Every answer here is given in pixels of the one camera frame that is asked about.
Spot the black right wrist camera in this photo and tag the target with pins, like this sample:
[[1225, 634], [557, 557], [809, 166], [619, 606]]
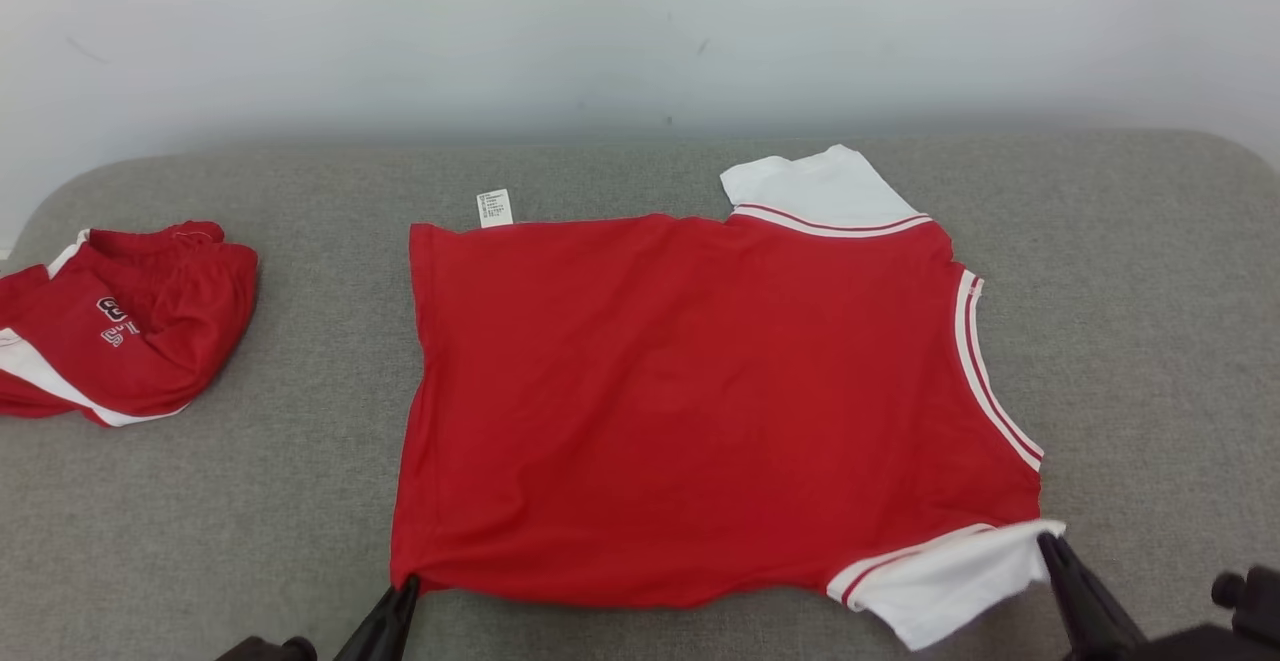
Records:
[[1255, 601]]

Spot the red white sports shorts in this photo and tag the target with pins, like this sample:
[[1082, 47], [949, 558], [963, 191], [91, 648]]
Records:
[[170, 341]]

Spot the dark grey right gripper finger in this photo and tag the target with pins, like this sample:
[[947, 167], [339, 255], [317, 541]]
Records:
[[1080, 621], [1115, 631]]

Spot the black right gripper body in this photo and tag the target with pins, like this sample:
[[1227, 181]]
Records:
[[1210, 646]]

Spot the red white sports jersey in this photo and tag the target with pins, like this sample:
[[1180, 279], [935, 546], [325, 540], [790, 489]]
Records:
[[700, 391]]

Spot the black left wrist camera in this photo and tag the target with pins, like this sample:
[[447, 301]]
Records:
[[265, 651]]

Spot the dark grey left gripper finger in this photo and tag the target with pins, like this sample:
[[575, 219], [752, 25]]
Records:
[[375, 631], [400, 636]]

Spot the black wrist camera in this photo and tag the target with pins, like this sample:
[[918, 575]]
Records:
[[265, 651], [1255, 601]]

